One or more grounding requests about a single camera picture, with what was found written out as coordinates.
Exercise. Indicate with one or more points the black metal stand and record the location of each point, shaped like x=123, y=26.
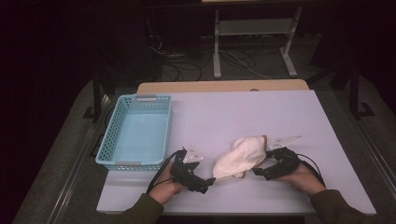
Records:
x=97, y=93
x=354, y=93

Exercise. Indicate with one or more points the white metal stand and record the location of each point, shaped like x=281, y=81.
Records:
x=216, y=46

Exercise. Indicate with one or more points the wooden table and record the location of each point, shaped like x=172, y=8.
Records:
x=202, y=86

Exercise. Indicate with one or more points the light blue plastic basket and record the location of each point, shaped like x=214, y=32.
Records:
x=140, y=133

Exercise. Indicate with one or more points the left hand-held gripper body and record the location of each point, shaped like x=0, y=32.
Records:
x=183, y=171

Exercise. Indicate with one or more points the grey metal floor rail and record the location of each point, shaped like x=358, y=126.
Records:
x=373, y=155
x=71, y=183

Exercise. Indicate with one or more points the white cover board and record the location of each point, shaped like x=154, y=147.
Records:
x=233, y=112

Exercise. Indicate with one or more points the white cloth bag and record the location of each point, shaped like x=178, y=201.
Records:
x=243, y=155

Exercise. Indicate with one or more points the person's right hand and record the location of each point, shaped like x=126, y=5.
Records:
x=303, y=180

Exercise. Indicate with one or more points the person's left hand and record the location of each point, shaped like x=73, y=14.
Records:
x=165, y=188

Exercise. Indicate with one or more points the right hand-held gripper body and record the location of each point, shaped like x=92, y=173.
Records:
x=286, y=161

